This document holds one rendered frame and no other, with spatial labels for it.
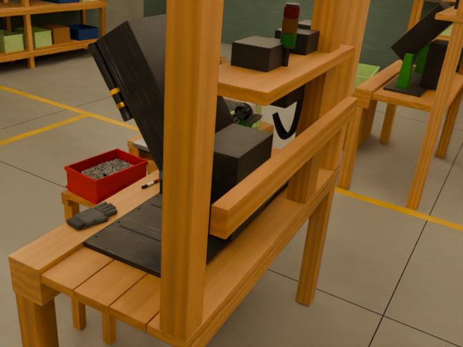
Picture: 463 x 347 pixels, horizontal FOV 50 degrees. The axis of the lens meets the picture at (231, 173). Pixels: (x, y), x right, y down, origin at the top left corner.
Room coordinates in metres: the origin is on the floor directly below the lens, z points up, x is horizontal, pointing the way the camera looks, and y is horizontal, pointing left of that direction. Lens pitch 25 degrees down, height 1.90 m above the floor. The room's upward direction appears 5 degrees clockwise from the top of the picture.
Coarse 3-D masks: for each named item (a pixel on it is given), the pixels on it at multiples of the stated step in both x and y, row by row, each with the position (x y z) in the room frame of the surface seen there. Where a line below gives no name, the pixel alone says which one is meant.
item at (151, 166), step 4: (132, 148) 2.53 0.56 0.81; (132, 152) 2.53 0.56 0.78; (136, 152) 2.52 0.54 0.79; (140, 152) 2.53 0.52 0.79; (144, 152) 2.57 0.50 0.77; (140, 156) 2.53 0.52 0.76; (144, 156) 2.57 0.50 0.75; (148, 156) 2.63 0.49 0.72; (148, 160) 2.52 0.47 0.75; (152, 160) 2.52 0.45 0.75; (148, 164) 2.51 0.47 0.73; (152, 164) 2.50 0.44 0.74; (148, 168) 2.51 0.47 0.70; (152, 168) 2.50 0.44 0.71; (156, 168) 2.49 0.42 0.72
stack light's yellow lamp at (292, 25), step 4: (284, 20) 1.61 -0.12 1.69; (288, 20) 1.60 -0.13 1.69; (292, 20) 1.60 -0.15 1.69; (296, 20) 1.61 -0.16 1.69; (284, 24) 1.61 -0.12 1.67; (288, 24) 1.60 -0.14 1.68; (292, 24) 1.60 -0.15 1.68; (296, 24) 1.61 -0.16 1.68; (284, 28) 1.60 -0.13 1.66; (288, 28) 1.60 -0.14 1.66; (292, 28) 1.60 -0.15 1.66; (296, 28) 1.61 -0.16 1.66; (284, 32) 1.61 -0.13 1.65; (288, 32) 1.60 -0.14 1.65; (292, 32) 1.60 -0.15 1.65; (296, 32) 1.61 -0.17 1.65
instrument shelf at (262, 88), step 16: (352, 48) 2.06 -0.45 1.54; (224, 64) 1.57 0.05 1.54; (288, 64) 1.65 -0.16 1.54; (304, 64) 1.67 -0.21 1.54; (320, 64) 1.70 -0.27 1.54; (336, 64) 1.87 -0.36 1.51; (224, 80) 1.38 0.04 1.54; (240, 80) 1.39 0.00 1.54; (256, 80) 1.41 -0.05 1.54; (272, 80) 1.42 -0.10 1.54; (288, 80) 1.44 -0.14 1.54; (304, 80) 1.55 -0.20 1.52; (224, 96) 1.34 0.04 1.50; (240, 96) 1.32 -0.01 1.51; (256, 96) 1.30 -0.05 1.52; (272, 96) 1.32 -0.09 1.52
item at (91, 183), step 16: (96, 160) 2.14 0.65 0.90; (112, 160) 2.21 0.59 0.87; (128, 160) 2.20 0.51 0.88; (144, 160) 2.14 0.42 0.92; (80, 176) 1.94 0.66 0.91; (96, 176) 2.00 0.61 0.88; (112, 176) 1.96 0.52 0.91; (128, 176) 2.04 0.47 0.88; (144, 176) 2.12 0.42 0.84; (80, 192) 1.94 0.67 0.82; (96, 192) 1.89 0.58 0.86; (112, 192) 1.96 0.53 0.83
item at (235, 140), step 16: (224, 128) 1.80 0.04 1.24; (240, 128) 1.82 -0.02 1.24; (224, 144) 1.64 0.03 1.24; (240, 144) 1.65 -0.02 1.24; (256, 144) 1.67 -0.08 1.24; (224, 160) 1.55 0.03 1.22; (240, 160) 1.54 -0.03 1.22; (256, 160) 1.67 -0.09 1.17; (224, 176) 1.55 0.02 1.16; (240, 176) 1.55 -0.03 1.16; (224, 192) 1.54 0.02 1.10; (240, 224) 1.59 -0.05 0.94
